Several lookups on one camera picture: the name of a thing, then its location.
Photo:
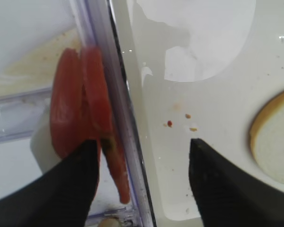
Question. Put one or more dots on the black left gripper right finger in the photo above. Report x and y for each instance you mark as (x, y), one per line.
(227, 196)

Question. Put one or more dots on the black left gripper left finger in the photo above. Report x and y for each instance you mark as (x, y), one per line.
(60, 198)

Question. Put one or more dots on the tomato slice pair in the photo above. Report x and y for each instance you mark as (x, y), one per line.
(102, 119)

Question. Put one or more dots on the remaining tomato slice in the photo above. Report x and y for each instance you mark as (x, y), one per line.
(66, 101)

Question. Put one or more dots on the upright bun slice left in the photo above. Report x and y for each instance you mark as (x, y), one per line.
(109, 222)

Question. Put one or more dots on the bottom bun slice on tray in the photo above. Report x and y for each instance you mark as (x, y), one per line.
(266, 138)

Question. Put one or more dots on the upper left clear cross divider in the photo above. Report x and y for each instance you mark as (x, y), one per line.
(20, 112)

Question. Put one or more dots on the white rectangular serving tray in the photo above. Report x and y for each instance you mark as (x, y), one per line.
(198, 69)

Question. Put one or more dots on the left long clear divider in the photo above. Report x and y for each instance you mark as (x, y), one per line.
(96, 24)

